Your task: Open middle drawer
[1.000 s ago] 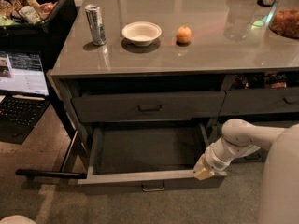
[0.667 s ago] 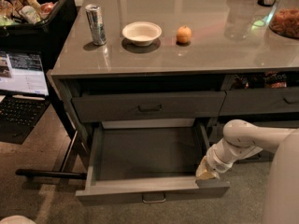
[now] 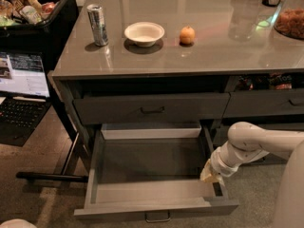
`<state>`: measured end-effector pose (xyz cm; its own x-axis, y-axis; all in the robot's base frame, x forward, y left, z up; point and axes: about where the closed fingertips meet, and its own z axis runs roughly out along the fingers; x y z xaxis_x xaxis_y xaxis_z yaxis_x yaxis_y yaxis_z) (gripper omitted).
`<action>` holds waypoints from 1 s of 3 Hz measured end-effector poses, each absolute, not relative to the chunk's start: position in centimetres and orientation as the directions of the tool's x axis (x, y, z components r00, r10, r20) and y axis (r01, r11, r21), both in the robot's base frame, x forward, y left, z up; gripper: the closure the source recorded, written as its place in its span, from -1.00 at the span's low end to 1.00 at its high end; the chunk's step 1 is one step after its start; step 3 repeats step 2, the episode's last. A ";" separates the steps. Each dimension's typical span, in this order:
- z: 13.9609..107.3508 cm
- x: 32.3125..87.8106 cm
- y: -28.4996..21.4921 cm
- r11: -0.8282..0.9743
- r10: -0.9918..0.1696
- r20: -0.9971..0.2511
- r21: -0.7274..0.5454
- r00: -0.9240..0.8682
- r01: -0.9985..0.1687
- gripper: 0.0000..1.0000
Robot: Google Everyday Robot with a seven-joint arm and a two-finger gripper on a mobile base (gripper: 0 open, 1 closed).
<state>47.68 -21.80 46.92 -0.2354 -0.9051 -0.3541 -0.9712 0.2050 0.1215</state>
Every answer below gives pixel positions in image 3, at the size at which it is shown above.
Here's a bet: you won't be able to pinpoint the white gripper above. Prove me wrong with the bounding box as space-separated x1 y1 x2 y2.
199 147 238 183

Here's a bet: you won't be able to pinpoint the grey drawer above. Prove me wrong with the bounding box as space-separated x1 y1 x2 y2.
74 127 239 223
259 123 304 131
224 88 304 118
73 93 229 124

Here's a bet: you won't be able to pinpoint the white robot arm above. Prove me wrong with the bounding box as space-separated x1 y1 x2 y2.
200 122 304 228

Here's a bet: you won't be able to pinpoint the chip bags in drawer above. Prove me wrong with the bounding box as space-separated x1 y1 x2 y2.
236 73 293 90

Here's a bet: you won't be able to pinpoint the grey drawer cabinet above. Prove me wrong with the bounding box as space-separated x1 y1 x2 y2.
47 0 304 177

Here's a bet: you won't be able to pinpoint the open laptop computer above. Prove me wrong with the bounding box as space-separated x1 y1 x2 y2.
0 51 50 146

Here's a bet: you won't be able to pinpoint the black laptop stand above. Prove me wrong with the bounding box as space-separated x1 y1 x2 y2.
16 79 88 183

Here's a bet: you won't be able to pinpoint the orange fruit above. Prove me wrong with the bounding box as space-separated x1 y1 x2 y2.
180 26 195 45

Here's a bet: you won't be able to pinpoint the white paper bowl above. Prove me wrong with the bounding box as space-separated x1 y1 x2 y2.
124 22 164 47

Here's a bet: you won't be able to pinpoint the glass jar of snacks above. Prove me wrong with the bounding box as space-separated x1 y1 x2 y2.
275 0 304 40

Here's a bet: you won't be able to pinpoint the silver drink can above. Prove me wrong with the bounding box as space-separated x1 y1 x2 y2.
86 4 108 47

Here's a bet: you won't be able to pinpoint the black bin of snacks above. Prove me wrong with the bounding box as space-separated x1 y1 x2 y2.
0 0 79 69

